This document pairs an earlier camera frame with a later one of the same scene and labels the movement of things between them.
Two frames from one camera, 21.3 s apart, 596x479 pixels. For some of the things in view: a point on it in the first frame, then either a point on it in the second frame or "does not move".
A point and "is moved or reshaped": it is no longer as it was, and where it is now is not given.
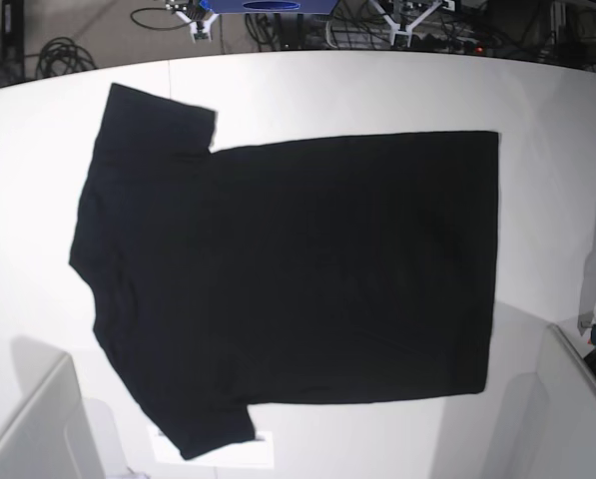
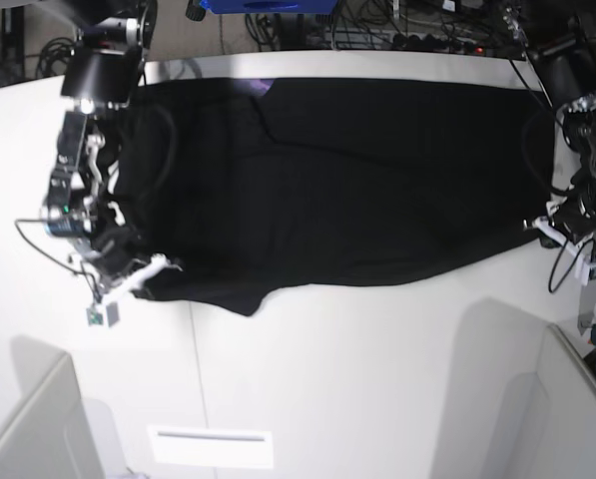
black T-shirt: (283, 271) is moved or reshaped
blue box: (269, 6) does not move
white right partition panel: (574, 426) does not move
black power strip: (445, 44) does not move
